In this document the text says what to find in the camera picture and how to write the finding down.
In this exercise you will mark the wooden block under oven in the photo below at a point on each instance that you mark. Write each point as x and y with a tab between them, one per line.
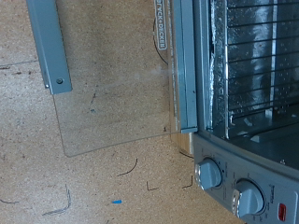
183	144

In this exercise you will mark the silver oven knob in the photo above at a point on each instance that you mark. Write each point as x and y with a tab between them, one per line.
249	199
208	174

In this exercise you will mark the crumpled aluminium foil liner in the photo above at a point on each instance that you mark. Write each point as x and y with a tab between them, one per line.
218	62

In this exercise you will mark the small blue tape scrap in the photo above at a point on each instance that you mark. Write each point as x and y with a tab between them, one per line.
117	202

